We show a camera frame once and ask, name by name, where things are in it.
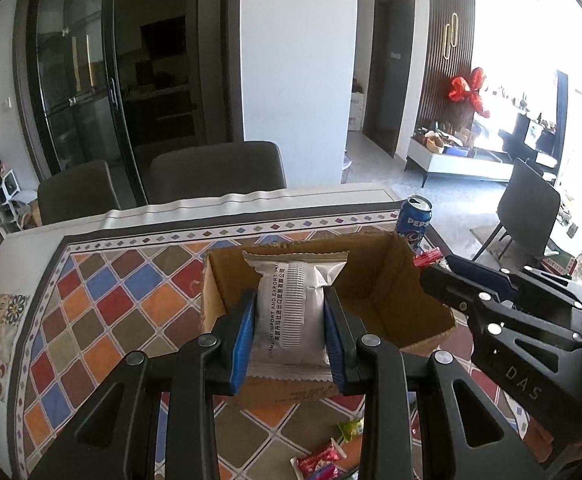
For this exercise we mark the white low cabinet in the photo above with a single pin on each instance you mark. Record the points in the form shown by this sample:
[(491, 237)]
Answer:
[(451, 162)]

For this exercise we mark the grey upholstered chair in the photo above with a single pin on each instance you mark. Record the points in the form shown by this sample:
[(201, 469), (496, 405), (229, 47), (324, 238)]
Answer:
[(78, 192), (216, 170)]

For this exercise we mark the white storage shelf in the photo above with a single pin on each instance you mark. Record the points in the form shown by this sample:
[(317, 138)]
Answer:
[(3, 190)]

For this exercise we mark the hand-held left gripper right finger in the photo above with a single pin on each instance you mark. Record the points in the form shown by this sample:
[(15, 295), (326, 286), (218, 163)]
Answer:
[(333, 345)]

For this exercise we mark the dark plastic chair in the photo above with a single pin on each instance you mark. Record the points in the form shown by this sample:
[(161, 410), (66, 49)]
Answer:
[(526, 210)]

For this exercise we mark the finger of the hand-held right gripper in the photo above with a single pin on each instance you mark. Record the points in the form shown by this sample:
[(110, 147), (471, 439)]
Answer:
[(451, 290), (476, 271)]

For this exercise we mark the red white snack packet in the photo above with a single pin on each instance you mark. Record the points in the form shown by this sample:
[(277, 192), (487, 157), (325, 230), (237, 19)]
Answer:
[(316, 461)]

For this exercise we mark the small red snack packet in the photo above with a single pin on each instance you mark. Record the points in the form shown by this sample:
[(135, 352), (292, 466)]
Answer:
[(426, 258)]

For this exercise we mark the green snack packet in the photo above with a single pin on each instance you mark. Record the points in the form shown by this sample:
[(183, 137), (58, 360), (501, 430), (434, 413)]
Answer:
[(350, 428)]

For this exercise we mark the gold wall ornament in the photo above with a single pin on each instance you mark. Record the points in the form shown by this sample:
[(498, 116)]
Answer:
[(451, 35)]

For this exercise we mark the brown cardboard box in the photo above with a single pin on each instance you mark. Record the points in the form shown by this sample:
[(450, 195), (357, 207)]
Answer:
[(386, 285)]

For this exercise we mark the blue soda can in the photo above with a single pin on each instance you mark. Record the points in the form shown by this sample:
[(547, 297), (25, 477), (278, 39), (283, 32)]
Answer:
[(411, 225)]

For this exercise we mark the red ribbon bow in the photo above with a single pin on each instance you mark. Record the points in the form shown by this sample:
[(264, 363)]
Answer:
[(466, 90)]

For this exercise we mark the dark glass sliding door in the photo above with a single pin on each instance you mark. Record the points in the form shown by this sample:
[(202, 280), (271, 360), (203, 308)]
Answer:
[(121, 60)]

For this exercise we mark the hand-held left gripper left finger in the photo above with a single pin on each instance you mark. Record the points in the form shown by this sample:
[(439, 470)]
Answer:
[(243, 340)]

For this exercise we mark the colourful checked tablecloth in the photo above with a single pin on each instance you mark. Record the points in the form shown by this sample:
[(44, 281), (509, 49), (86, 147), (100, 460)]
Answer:
[(121, 310)]

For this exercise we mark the dark wooden door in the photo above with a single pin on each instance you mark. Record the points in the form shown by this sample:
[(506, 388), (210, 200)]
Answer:
[(388, 70)]

